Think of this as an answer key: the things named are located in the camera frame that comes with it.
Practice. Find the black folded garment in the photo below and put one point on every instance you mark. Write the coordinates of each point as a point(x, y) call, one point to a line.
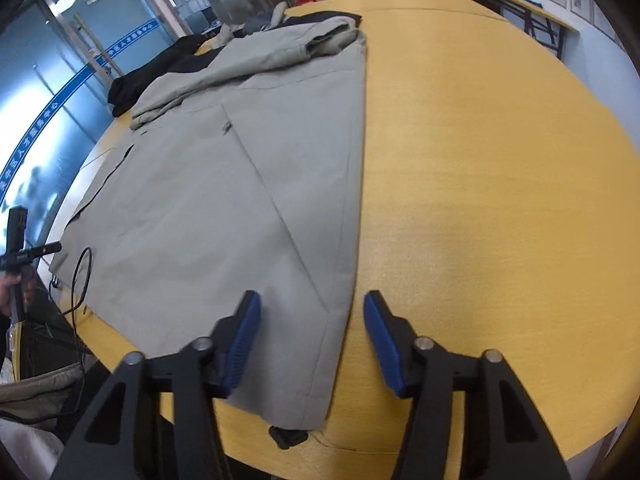
point(180, 58)

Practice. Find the person's left hand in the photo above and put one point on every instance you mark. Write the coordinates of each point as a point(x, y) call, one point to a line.
point(12, 283)

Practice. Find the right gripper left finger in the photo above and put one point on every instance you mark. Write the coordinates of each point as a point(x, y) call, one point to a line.
point(155, 418)

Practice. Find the grey and black jacket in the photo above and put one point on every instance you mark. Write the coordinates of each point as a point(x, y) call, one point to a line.
point(244, 175)

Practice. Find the wooden side table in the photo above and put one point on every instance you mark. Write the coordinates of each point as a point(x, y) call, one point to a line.
point(541, 25)

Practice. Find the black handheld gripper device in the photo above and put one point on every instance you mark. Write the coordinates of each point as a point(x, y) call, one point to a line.
point(18, 254)

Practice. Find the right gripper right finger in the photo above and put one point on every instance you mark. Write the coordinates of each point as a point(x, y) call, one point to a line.
point(504, 435)

